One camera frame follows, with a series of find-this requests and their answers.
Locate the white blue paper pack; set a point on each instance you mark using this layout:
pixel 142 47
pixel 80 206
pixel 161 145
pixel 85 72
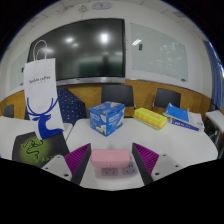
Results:
pixel 193 121

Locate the black mouse pad green print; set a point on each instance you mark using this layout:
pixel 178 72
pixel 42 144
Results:
pixel 33 150

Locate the black chair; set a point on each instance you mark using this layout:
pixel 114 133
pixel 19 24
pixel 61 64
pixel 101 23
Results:
pixel 166 97
pixel 8 111
pixel 117 94

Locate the navy dotted box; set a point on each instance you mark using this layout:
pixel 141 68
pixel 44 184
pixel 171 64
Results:
pixel 71 106

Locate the white paper bag blue deer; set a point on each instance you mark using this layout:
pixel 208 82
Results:
pixel 41 93

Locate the blue white cardboard box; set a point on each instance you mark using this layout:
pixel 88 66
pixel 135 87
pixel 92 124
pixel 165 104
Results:
pixel 106 118

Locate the wide glass whiteboard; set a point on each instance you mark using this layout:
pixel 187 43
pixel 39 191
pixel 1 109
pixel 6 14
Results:
pixel 158 51

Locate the blue curtain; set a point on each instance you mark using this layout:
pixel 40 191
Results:
pixel 215 76

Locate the white power strip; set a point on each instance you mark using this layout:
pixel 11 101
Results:
pixel 110 172

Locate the yellow box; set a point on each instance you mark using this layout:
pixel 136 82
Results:
pixel 150 118

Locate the small white side table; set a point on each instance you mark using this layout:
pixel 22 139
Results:
pixel 216 118

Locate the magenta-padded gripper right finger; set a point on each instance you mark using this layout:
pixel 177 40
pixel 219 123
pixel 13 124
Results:
pixel 146 158

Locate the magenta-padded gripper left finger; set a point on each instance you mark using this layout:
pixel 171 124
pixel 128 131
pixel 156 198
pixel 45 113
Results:
pixel 77 159

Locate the pink charger block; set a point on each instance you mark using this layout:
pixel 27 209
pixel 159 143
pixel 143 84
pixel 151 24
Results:
pixel 110 157

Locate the large black wall screen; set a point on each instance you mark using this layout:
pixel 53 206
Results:
pixel 83 50

